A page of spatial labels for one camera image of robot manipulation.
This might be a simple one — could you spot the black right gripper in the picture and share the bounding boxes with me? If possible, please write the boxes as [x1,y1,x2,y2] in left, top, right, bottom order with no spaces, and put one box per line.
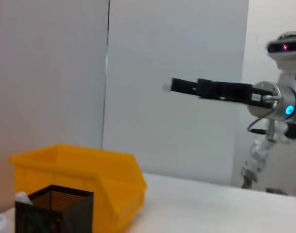
[171,78,253,105]

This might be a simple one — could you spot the black mesh pen holder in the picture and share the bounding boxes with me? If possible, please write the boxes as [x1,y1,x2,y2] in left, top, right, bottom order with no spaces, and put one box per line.
[15,184,95,233]

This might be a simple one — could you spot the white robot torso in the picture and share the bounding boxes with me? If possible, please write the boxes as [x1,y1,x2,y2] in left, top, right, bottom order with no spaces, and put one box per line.
[277,68,296,88]

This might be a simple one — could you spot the yellow plastic bin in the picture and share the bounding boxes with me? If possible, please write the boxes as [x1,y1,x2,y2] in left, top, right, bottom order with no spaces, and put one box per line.
[8,143,148,233]

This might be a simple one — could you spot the white robot head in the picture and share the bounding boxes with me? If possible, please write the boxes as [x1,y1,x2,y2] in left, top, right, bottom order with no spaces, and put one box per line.
[265,31,296,71]

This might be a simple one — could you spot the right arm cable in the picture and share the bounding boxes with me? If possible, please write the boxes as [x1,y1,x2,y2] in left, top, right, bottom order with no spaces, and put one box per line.
[247,117,271,135]

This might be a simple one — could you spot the white jointed robot part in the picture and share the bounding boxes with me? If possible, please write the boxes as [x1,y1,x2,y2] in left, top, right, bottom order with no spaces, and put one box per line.
[239,121,291,190]

